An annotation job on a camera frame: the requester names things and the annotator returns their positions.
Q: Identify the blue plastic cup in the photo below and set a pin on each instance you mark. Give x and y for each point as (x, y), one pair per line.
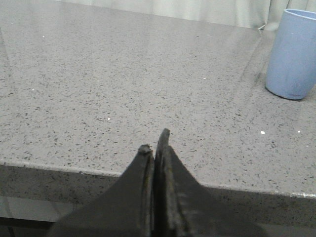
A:
(291, 72)

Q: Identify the white curtain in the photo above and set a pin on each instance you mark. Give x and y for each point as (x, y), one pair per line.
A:
(257, 14)

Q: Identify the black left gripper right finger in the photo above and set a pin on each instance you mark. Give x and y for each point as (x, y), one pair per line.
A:
(184, 208)

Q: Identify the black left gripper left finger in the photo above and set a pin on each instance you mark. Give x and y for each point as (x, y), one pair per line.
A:
(124, 210)

